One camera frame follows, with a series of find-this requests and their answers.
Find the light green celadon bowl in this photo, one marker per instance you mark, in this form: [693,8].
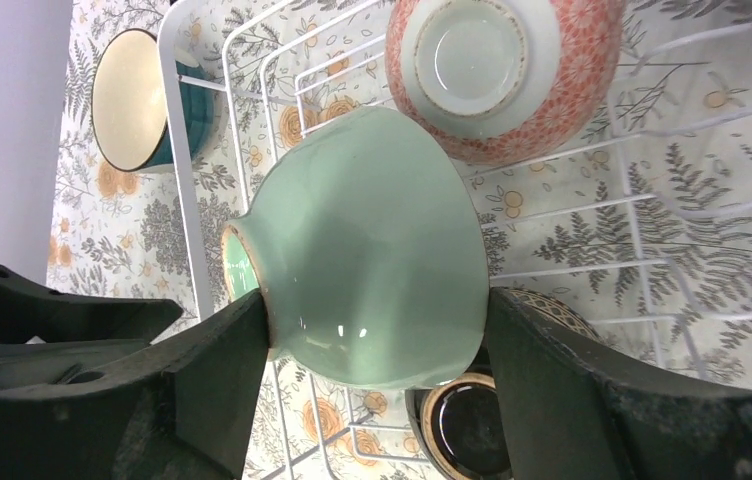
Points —
[366,248]

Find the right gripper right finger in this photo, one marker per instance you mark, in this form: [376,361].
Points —
[661,425]

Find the white wire dish rack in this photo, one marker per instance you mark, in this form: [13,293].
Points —
[642,221]

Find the black glazed patterned bowl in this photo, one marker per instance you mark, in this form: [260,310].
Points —
[462,424]

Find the pink patterned bowl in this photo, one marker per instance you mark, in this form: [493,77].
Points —
[501,82]

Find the teal bowl cream interior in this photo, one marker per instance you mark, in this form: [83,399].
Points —
[129,111]

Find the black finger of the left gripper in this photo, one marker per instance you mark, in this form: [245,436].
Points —
[28,310]

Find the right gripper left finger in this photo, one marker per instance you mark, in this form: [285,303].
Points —
[180,409]

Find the floral table mat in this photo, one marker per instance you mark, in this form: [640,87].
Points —
[122,234]

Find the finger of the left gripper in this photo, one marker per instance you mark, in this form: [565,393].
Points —
[62,368]

